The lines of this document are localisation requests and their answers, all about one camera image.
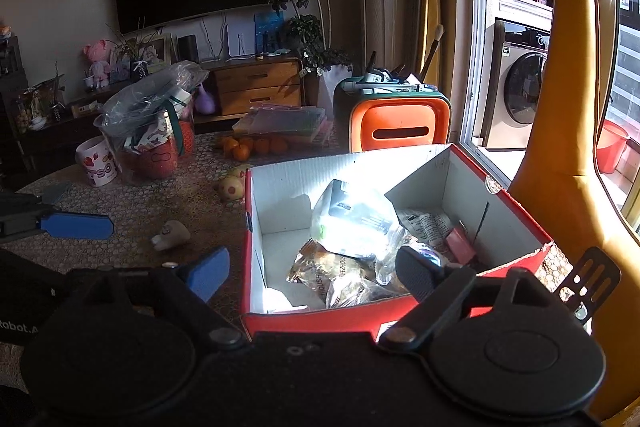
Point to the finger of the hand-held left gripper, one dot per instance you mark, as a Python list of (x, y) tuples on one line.
[(80, 226)]

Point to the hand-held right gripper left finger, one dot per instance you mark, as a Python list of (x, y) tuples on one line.
[(207, 272)]

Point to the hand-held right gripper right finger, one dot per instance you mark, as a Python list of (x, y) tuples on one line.
[(417, 274)]

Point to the silver foil pouch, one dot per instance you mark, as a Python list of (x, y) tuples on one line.
[(425, 224)]

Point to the white green wet wipes packet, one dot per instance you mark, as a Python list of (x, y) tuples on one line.
[(350, 217)]

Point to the red cardboard box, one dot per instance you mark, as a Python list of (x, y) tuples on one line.
[(310, 322)]

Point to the patterned desktop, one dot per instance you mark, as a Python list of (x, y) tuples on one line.
[(150, 207)]

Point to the beige stone figurine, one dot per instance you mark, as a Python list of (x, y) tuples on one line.
[(172, 233)]

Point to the white strawberry print mug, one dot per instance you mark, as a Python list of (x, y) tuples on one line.
[(97, 169)]

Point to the yellow pig toy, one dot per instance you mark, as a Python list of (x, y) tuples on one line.
[(232, 187)]

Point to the dark low console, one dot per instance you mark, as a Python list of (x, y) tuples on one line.
[(55, 137)]

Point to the brown snack packet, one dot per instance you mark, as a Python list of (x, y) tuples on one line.
[(325, 269)]

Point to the white bowl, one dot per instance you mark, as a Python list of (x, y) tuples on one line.
[(37, 123)]

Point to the small brown box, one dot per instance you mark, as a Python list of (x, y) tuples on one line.
[(84, 108)]

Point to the small plant in dark pot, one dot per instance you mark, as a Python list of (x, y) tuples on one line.
[(57, 104)]

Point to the pink lid snack jar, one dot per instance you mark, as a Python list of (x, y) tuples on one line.
[(22, 114)]

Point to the pile of oranges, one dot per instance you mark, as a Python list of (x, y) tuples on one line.
[(255, 146)]

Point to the small white cup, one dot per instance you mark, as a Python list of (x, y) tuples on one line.
[(88, 83)]

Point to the crumpled clear plastic bag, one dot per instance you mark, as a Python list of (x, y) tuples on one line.
[(145, 94)]

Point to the orange green chair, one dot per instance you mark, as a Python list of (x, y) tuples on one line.
[(395, 122)]

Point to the tall dark cabinet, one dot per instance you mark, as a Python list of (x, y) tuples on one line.
[(10, 87)]

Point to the pink doll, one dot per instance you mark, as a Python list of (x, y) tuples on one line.
[(98, 62)]

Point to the stack of colourful folders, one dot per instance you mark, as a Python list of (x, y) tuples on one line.
[(285, 122)]

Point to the purple plush toy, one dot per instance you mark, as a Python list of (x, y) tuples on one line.
[(205, 102)]

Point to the spider plant in patterned pot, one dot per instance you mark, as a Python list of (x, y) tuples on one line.
[(137, 57)]

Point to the wooden drawer cabinet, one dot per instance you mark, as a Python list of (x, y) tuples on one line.
[(255, 87)]

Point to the black speaker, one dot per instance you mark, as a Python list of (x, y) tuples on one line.
[(187, 49)]

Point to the white black handheld device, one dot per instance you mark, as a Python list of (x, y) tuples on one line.
[(377, 69)]

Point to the washing machine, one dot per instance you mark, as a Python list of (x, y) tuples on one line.
[(520, 92)]

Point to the wooden brush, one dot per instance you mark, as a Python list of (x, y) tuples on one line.
[(432, 52)]

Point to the red bucket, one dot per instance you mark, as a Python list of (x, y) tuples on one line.
[(611, 147)]

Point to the blue picture board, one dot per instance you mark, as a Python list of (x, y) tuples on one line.
[(269, 32)]

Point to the yellow curtain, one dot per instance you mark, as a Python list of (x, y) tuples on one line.
[(430, 7)]

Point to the potted tree in white pot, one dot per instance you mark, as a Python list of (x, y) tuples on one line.
[(310, 7)]

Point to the black slotted bracket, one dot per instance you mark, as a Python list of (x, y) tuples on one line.
[(595, 274)]

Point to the photo frame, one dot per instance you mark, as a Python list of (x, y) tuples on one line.
[(155, 52)]

